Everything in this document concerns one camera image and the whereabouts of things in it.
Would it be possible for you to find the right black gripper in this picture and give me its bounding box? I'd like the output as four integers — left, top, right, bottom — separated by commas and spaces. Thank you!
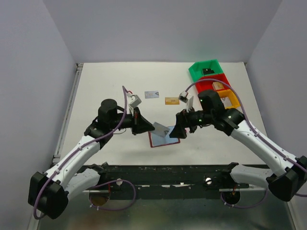
169, 104, 213, 139

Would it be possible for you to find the black item in green bin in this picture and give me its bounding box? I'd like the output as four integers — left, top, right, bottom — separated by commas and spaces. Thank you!
202, 69, 214, 75

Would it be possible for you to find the red plastic bin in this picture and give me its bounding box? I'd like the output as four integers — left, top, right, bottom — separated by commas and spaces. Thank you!
195, 73, 230, 93

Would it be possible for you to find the tan box in red bin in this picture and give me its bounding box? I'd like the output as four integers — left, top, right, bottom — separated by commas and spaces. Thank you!
212, 81, 224, 91

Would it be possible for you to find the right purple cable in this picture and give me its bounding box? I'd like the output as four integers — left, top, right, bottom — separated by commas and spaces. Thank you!
184, 79, 307, 208

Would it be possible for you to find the green plastic bin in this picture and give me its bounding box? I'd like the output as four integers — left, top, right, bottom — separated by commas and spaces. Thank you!
189, 59, 223, 82

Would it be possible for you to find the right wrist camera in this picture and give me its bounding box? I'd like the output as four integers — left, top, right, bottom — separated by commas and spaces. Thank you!
178, 91, 194, 113

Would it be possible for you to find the yellow plastic bin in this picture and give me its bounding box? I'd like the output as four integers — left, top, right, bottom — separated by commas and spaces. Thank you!
218, 89, 240, 109

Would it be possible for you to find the aluminium front rail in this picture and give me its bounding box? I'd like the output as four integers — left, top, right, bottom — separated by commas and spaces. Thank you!
83, 184, 267, 196

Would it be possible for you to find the aluminium left side rail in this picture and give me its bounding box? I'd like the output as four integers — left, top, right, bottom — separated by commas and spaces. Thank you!
51, 63, 84, 166

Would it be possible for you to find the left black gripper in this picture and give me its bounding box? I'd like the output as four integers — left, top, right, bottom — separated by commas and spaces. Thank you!
110, 107, 155, 136

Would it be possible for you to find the white VIP card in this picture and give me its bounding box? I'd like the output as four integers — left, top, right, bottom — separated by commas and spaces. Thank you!
151, 122, 170, 138
144, 91, 159, 99

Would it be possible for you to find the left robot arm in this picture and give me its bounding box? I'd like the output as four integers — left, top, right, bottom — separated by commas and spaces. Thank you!
28, 94, 154, 219

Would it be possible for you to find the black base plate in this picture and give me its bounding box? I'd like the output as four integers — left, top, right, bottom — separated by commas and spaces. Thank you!
81, 161, 264, 201

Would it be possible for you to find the gold credit card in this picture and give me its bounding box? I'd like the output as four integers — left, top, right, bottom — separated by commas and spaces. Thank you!
165, 97, 180, 105

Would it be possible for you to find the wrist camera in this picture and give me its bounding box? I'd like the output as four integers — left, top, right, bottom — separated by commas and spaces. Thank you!
126, 91, 142, 114
178, 91, 194, 113

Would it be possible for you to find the aluminium rail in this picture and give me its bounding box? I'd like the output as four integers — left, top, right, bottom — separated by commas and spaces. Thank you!
83, 184, 267, 196
51, 63, 84, 166

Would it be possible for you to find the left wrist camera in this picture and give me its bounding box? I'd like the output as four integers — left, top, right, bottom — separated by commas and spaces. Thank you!
126, 91, 142, 114

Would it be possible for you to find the purple cable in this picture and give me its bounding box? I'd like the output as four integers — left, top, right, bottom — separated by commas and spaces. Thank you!
184, 79, 307, 208
33, 85, 137, 220

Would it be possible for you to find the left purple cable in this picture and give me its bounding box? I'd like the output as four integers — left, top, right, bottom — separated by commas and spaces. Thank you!
33, 85, 137, 220

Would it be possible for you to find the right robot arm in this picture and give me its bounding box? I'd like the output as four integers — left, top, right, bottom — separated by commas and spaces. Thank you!
170, 90, 307, 202

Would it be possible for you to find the white box in yellow bin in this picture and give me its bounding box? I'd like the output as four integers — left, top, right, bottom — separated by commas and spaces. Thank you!
221, 97, 232, 107

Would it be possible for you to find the red leather card holder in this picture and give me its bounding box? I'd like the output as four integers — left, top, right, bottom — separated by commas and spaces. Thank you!
148, 132, 180, 148

